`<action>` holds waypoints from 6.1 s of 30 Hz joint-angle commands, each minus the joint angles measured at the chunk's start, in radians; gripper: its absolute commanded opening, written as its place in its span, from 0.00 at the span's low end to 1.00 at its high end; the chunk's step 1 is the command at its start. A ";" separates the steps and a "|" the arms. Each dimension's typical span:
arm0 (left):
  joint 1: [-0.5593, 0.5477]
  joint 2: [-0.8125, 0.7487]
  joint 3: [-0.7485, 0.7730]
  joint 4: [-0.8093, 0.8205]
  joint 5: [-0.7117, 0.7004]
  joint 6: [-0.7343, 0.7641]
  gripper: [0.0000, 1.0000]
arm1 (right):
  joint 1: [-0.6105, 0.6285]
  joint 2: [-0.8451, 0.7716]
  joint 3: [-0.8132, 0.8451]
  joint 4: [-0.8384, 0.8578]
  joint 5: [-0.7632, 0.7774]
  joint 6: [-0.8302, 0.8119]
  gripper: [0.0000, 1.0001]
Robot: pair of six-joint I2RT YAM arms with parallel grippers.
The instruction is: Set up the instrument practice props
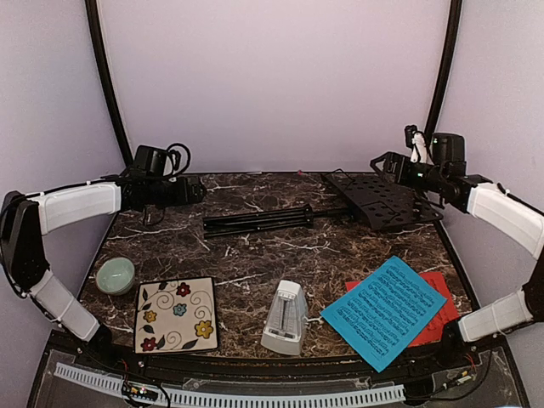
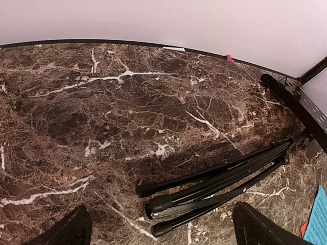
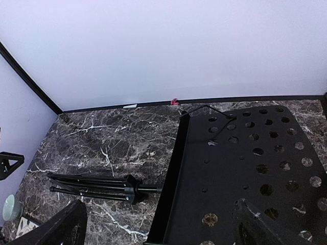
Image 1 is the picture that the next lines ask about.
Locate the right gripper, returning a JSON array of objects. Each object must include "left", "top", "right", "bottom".
[{"left": 371, "top": 152, "right": 447, "bottom": 193}]

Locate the black frame post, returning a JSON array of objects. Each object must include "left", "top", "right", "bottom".
[
  {"left": 424, "top": 0, "right": 463, "bottom": 136},
  {"left": 84, "top": 0, "right": 133, "bottom": 167}
]

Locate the square floral plate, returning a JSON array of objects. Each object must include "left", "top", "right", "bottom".
[{"left": 133, "top": 276, "right": 219, "bottom": 354}]

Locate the blue sheet music page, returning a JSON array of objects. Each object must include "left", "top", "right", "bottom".
[{"left": 320, "top": 256, "right": 446, "bottom": 372}]

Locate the white metronome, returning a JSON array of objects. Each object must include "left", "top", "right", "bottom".
[{"left": 261, "top": 280, "right": 308, "bottom": 356}]

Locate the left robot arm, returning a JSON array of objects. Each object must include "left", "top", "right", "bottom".
[{"left": 1, "top": 143, "right": 207, "bottom": 371}]

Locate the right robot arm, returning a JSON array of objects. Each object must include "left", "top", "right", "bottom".
[{"left": 370, "top": 125, "right": 543, "bottom": 369}]

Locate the right black frame post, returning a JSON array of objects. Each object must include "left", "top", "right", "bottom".
[{"left": 424, "top": 0, "right": 463, "bottom": 136}]

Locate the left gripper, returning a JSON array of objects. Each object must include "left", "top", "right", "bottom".
[{"left": 147, "top": 175, "right": 207, "bottom": 209}]

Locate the left black frame post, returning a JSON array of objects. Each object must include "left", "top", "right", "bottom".
[{"left": 84, "top": 0, "right": 133, "bottom": 167}]

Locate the white cable duct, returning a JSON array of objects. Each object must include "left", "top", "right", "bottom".
[{"left": 54, "top": 363, "right": 405, "bottom": 408}]

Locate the green ceramic bowl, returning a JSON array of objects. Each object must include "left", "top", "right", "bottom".
[{"left": 95, "top": 257, "right": 135, "bottom": 296}]

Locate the black music stand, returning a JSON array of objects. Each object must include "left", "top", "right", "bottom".
[{"left": 202, "top": 170, "right": 443, "bottom": 239}]

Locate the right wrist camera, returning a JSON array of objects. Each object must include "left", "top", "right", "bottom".
[{"left": 405, "top": 125, "right": 428, "bottom": 163}]

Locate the red sheet music page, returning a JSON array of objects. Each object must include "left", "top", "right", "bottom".
[{"left": 337, "top": 269, "right": 445, "bottom": 356}]

